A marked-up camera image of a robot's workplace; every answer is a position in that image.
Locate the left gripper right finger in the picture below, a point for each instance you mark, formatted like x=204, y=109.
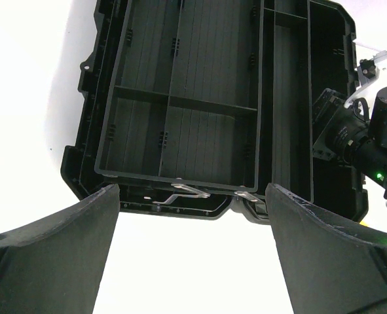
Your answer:
x=330, y=264

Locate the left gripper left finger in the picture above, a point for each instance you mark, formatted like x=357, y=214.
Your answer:
x=55, y=264

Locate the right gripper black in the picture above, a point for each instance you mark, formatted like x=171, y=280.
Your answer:
x=336, y=129

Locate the black plastic toolbox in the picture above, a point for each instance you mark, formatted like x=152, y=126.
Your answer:
x=193, y=107

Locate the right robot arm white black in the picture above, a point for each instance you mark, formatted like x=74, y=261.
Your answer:
x=369, y=156

